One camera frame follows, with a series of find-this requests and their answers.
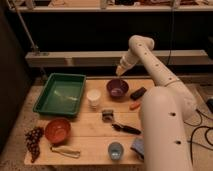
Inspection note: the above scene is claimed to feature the silver metal fork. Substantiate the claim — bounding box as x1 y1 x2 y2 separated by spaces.
117 76 122 85

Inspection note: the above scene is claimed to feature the orange carrot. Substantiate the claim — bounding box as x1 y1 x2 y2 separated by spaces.
129 102 141 110

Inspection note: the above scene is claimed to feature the blue cup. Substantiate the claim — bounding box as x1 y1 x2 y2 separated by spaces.
108 142 124 161

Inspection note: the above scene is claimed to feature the black rectangular block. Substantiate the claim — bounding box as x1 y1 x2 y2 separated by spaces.
130 87 147 100

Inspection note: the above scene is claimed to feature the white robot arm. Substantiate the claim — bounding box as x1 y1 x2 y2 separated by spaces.
116 35 197 171

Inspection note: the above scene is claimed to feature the orange bowl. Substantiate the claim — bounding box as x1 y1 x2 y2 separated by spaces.
44 118 71 144

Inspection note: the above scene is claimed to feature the metal diagonal pole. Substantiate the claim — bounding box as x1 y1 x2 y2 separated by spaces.
11 0 48 81

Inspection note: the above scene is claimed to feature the black handled utensil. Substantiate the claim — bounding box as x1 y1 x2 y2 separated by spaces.
112 124 141 135

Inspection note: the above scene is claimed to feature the blue yellow sponge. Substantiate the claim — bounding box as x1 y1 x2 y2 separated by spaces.
130 138 144 159

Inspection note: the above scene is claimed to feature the purple bowl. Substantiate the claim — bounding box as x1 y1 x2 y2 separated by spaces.
106 79 129 98

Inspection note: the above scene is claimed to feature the wooden shelf beam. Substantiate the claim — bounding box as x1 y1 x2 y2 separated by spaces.
25 50 213 68

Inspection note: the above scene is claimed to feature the black cable on floor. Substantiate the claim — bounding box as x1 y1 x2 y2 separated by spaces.
184 108 213 151

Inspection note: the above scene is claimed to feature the green plastic tray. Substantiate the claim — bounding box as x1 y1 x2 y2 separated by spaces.
33 73 86 118

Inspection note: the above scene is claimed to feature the dark red grape bunch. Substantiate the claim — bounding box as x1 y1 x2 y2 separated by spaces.
25 127 44 163

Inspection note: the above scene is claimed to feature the white plastic cup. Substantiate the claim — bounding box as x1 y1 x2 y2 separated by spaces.
86 89 101 108

